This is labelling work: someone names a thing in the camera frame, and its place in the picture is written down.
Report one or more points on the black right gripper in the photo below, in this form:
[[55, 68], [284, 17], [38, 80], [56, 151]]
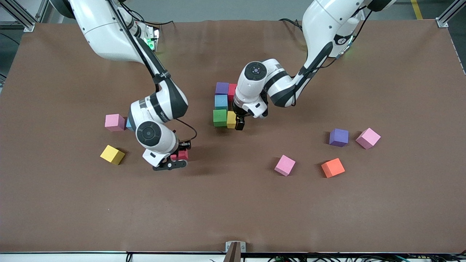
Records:
[[184, 146]]

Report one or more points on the orange foam cube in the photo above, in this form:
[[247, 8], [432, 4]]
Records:
[[332, 167]]

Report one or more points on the aluminium frame post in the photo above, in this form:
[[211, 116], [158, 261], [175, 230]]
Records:
[[20, 14], [449, 12]]

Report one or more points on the red foam cube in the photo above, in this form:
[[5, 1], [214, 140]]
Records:
[[232, 92], [181, 155]]

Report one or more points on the green foam cube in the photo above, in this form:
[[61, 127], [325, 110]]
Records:
[[220, 117]]

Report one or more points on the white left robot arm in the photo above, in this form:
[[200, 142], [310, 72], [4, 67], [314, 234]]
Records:
[[320, 22]]

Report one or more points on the light blue foam cube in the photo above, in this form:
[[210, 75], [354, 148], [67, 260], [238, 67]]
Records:
[[128, 123], [221, 102]]

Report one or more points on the yellow foam cube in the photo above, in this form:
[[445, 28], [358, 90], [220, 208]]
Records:
[[112, 154], [231, 120]]

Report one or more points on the purple foam cube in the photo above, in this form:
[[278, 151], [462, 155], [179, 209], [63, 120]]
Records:
[[222, 88], [339, 137]]

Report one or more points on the large table cover mat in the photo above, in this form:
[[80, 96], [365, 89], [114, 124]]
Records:
[[218, 203]]

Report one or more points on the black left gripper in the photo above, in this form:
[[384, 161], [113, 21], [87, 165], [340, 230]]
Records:
[[239, 121]]

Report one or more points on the pink foam cube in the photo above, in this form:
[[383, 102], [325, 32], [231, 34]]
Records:
[[284, 165], [368, 138], [114, 122]]

